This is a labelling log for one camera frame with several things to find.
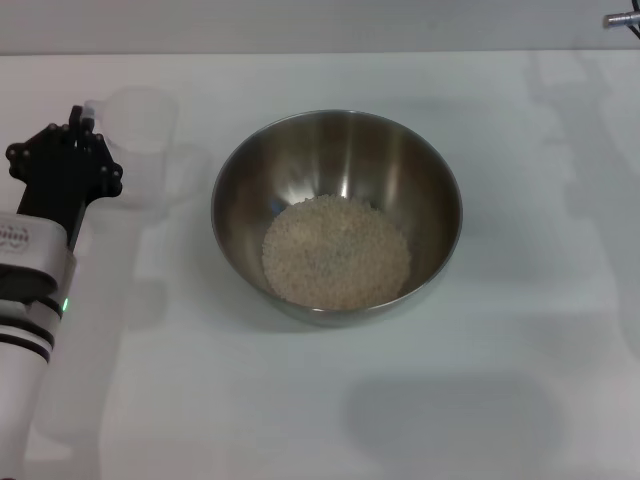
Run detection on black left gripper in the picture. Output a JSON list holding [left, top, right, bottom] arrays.
[[5, 105, 124, 251]]

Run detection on clear plastic measuring cup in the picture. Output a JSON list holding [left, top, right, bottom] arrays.
[[83, 87, 181, 211]]

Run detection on stainless steel mixing bowl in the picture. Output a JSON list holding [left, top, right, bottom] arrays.
[[210, 108, 464, 329]]

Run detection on white rice grains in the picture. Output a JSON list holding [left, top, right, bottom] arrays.
[[262, 193, 412, 310]]

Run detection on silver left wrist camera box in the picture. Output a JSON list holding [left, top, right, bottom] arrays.
[[0, 212, 69, 306]]

